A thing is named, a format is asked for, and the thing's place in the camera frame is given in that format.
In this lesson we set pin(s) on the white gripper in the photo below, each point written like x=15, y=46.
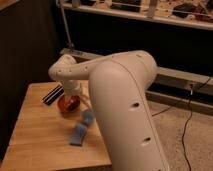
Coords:
x=76, y=88

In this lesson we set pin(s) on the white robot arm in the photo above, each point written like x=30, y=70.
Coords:
x=117, y=84

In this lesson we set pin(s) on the orange ceramic cup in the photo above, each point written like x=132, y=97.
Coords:
x=68, y=104

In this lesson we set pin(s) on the blue cup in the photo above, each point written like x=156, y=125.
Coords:
x=88, y=117

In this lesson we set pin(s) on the black rectangular box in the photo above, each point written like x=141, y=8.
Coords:
x=53, y=95

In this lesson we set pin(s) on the metal pole stand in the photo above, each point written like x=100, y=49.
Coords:
x=70, y=43

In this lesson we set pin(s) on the blue sponge block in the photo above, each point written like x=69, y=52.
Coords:
x=78, y=135

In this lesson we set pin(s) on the wooden table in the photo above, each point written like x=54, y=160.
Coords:
x=40, y=140

